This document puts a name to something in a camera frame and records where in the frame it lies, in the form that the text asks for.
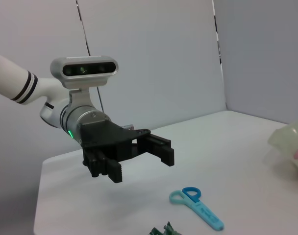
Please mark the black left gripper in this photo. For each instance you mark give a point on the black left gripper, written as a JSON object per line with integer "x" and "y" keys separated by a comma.
{"x": 102, "y": 139}

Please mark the green silver plastic wrapper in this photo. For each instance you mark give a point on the green silver plastic wrapper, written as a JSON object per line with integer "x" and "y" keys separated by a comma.
{"x": 167, "y": 230}

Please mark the blue scissors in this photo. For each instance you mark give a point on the blue scissors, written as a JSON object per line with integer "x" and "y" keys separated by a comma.
{"x": 203, "y": 210}

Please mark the green translucent fruit bowl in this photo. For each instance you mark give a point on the green translucent fruit bowl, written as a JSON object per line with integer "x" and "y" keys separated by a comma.
{"x": 286, "y": 142}

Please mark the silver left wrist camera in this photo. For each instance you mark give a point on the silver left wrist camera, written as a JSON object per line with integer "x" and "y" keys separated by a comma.
{"x": 85, "y": 68}

